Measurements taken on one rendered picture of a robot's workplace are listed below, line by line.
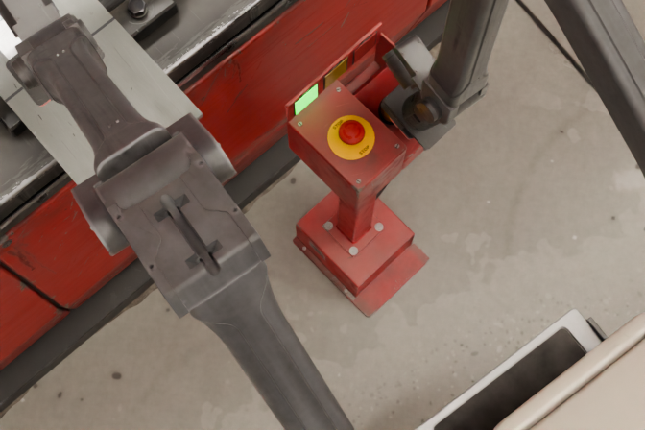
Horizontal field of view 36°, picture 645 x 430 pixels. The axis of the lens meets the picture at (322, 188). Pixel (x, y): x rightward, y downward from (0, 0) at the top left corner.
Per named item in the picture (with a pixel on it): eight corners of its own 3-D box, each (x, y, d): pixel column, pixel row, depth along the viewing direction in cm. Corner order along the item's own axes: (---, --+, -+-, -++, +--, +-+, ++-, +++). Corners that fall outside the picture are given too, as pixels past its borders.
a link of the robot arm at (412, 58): (437, 121, 130) (487, 85, 132) (388, 49, 130) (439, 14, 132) (413, 133, 142) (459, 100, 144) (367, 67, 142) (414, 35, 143)
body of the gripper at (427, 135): (409, 74, 150) (423, 64, 143) (453, 125, 151) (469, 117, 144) (379, 102, 149) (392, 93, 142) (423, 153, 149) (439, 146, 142)
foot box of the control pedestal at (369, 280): (368, 319, 220) (370, 309, 209) (292, 241, 225) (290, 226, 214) (430, 259, 224) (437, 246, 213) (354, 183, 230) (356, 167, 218)
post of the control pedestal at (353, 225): (353, 244, 213) (365, 162, 161) (336, 226, 214) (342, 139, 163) (370, 227, 214) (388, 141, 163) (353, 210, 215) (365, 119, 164)
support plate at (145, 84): (94, 204, 125) (92, 202, 124) (-29, 62, 130) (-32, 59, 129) (203, 116, 128) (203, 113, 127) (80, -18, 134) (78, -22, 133)
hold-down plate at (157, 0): (15, 138, 139) (9, 131, 137) (-8, 112, 141) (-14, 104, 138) (179, 11, 146) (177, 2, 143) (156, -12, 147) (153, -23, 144)
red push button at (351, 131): (350, 156, 150) (351, 148, 146) (332, 138, 150) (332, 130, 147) (370, 139, 150) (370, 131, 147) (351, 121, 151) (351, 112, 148)
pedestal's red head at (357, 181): (355, 214, 159) (360, 179, 142) (287, 147, 162) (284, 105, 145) (441, 133, 163) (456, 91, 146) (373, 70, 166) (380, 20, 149)
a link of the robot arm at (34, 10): (28, 90, 102) (99, 46, 103) (-38, -6, 99) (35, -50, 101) (33, 90, 113) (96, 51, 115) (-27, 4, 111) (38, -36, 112)
